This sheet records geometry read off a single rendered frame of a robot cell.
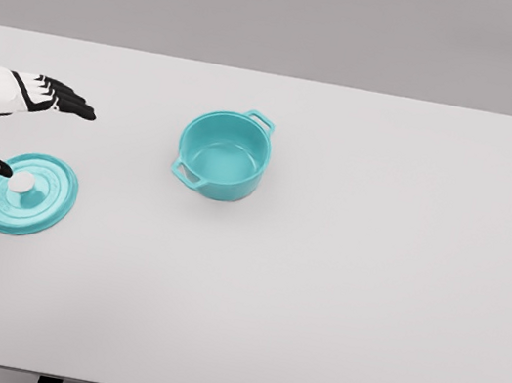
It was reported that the teal pot lid white knob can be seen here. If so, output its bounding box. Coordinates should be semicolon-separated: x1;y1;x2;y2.
0;147;85;247

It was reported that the teal pot with two handles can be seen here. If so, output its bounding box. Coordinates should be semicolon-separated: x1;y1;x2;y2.
165;97;279;210

